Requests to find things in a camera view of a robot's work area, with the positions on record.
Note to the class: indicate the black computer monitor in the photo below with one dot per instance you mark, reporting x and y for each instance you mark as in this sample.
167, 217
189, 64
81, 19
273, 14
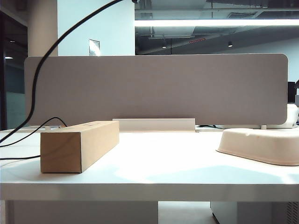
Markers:
291, 92

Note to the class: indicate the black ceiling spot lamp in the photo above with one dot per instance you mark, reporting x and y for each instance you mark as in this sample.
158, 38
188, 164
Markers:
164, 45
230, 44

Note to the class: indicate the white desk support panel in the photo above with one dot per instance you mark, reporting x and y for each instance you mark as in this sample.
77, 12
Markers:
81, 213

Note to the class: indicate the white pulp paper tray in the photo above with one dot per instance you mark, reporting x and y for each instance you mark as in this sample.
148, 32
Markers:
261, 147

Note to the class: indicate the white desktop appliance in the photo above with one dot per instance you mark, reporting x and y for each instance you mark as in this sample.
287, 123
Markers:
293, 116

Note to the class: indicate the white divider clamp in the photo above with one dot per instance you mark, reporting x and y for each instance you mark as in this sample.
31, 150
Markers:
263, 127

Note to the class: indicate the grey fabric desk divider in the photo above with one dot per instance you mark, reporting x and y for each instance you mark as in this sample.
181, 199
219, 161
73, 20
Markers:
163, 91

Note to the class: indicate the white power strip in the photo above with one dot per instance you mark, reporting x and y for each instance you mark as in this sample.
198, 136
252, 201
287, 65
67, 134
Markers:
52, 127

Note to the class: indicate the brown cardboard box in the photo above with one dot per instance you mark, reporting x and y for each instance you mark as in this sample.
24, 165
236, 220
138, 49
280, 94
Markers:
60, 152

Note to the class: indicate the framed wall sign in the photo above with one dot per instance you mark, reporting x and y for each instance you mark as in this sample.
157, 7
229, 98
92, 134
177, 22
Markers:
94, 47

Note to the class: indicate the long ceiling light strip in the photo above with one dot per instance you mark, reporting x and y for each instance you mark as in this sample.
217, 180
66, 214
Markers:
210, 23

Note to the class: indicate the red ceiling sign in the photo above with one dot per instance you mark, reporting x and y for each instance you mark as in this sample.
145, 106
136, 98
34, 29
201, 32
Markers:
197, 41

